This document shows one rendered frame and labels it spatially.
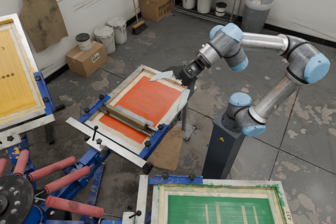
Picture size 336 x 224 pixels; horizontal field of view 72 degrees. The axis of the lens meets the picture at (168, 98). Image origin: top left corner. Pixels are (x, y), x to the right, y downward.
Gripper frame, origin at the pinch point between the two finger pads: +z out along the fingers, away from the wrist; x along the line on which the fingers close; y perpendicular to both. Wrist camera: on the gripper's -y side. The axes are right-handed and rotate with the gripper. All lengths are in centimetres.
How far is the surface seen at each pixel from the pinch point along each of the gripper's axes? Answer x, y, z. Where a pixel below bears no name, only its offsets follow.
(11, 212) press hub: 7, 5, 84
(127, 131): 2, 83, 50
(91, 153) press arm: 6, 58, 69
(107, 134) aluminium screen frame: 9, 75, 60
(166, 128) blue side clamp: -15, 82, 26
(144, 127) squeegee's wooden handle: -4, 76, 36
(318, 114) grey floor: -146, 242, -101
